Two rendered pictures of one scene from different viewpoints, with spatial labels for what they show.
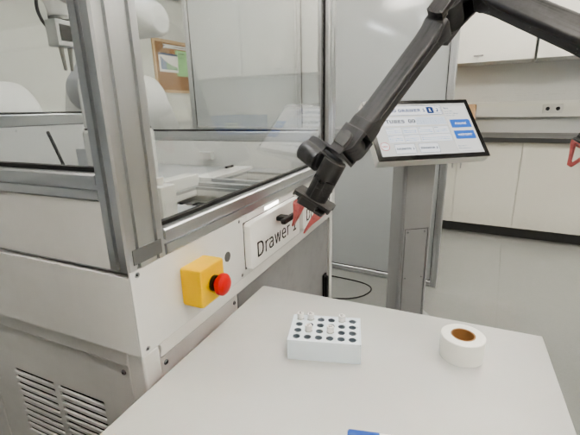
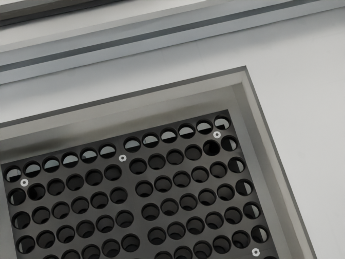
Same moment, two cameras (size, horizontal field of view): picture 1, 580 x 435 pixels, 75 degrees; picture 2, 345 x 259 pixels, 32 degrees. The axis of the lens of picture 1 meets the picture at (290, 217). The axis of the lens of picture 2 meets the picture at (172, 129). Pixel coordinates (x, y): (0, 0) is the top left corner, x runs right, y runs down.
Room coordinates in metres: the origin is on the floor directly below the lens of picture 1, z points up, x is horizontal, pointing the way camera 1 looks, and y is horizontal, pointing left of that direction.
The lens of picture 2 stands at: (1.06, 0.28, 1.33)
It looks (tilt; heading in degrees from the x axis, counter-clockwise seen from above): 66 degrees down; 228
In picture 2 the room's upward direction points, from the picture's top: 3 degrees clockwise
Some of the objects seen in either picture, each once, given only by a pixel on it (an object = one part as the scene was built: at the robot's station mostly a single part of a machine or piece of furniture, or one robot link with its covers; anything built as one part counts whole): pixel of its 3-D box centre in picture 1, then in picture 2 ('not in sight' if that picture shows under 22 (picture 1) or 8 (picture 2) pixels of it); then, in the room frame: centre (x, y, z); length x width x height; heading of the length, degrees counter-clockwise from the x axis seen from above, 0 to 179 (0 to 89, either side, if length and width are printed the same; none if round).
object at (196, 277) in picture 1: (204, 280); not in sight; (0.63, 0.16, 0.88); 0.07 x 0.05 x 0.07; 156
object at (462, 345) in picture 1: (462, 344); not in sight; (0.55, -0.29, 0.78); 0.07 x 0.07 x 0.04
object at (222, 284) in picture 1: (220, 283); not in sight; (0.61, 0.13, 0.88); 0.04 x 0.03 x 0.04; 156
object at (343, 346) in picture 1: (324, 337); not in sight; (0.58, -0.06, 0.78); 0.12 x 0.08 x 0.04; 81
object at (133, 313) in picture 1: (145, 210); not in sight; (1.17, 0.46, 0.87); 1.02 x 0.95 x 0.14; 156
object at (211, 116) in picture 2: not in sight; (119, 148); (0.97, 0.13, 0.90); 0.18 x 0.02 x 0.01; 156
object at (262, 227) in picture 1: (275, 229); not in sight; (0.93, 0.04, 0.87); 0.29 x 0.02 x 0.11; 156
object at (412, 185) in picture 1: (413, 249); not in sight; (1.69, -0.59, 0.51); 0.50 x 0.45 x 1.02; 12
